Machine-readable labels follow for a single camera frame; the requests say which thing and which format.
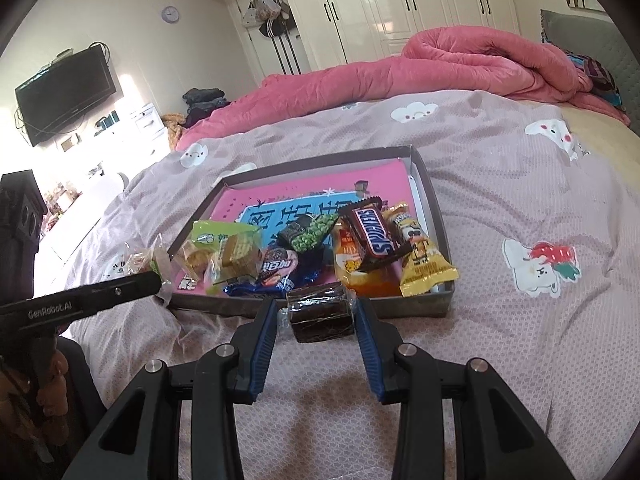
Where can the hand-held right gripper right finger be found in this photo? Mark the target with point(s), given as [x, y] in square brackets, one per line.
[372, 360]

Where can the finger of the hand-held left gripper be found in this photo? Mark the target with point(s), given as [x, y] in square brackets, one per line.
[125, 290]

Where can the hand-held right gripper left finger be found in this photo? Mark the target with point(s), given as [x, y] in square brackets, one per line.
[260, 355]

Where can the dark brown cake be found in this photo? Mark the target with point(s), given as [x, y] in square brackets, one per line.
[320, 315]

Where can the green label pastry packet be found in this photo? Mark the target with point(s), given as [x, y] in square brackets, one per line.
[202, 255]

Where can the blue cookie packet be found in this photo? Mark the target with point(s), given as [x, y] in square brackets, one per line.
[272, 270]

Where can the orange cracker packet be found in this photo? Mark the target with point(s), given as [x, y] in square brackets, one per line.
[350, 270]

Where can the clear green pastry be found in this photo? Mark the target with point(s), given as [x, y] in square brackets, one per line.
[240, 260]

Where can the yellow cartoon snack packet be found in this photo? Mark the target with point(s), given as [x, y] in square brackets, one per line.
[425, 265]

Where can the brown chocolate bar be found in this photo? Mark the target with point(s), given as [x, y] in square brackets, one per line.
[372, 237]

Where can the black green-pea packet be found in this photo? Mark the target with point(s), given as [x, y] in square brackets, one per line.
[305, 235]

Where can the grey shallow cardboard box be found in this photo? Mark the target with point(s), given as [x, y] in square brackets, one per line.
[425, 195]

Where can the person's left hand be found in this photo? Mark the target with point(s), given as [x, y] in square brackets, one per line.
[55, 380]

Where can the white drawer cabinet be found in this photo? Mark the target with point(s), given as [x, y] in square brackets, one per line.
[150, 130]

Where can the pink book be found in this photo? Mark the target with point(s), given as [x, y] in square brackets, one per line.
[280, 190]

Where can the tan plush cloth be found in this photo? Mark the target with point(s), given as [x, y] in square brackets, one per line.
[174, 130]

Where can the dark clothes pile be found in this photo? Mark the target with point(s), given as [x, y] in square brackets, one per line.
[205, 105]

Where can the black television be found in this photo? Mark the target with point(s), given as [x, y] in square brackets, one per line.
[65, 95]

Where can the white door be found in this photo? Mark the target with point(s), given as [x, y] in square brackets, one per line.
[240, 55]

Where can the pink quilt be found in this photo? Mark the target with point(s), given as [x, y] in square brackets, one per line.
[450, 65]

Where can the hanging clothes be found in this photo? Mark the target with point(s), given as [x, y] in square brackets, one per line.
[267, 12]

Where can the tan bed sheet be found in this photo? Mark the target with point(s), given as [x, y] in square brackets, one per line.
[610, 130]

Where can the white wardrobe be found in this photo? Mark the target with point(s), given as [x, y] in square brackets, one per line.
[375, 10]

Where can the striped multicolour cloth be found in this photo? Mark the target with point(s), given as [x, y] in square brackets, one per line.
[597, 77]

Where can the grey padded headboard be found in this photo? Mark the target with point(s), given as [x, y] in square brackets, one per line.
[600, 35]

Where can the round wall clock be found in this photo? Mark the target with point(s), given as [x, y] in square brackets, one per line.
[170, 14]

